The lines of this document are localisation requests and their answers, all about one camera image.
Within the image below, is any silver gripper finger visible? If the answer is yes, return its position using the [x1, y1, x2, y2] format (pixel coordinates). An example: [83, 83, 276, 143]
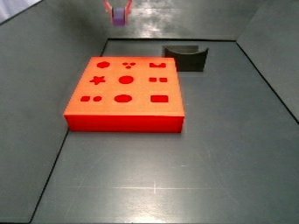
[103, 0, 114, 21]
[124, 0, 134, 23]

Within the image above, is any purple rectangular block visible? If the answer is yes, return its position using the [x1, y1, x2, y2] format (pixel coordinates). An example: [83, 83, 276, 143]
[112, 7, 126, 26]

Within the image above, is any orange red shape board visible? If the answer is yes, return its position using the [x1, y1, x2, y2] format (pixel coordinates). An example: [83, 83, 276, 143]
[64, 57, 184, 133]

